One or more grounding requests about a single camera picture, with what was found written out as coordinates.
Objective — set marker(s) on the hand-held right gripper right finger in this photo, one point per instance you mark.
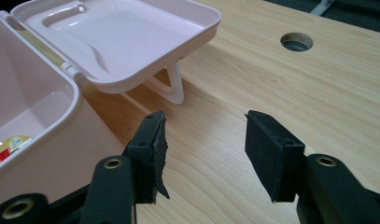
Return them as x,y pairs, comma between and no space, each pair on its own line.
271,155

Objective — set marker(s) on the yellow and red packet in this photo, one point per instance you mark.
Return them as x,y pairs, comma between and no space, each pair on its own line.
7,150

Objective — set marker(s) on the white stand leg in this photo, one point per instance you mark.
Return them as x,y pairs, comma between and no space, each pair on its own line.
321,7

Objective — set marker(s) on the pink plastic storage box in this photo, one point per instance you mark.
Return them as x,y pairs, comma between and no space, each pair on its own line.
69,149

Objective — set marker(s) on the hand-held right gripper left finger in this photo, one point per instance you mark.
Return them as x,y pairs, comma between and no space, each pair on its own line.
144,161

